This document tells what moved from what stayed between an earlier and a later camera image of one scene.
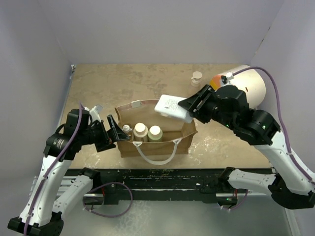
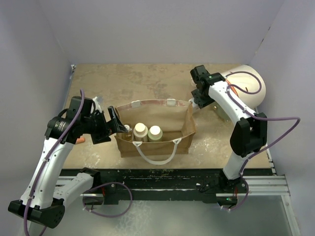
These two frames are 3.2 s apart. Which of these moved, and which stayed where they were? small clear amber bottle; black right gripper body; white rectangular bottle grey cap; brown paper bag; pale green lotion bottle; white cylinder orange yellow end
Moved: black right gripper body; white rectangular bottle grey cap
Stayed: small clear amber bottle; pale green lotion bottle; brown paper bag; white cylinder orange yellow end
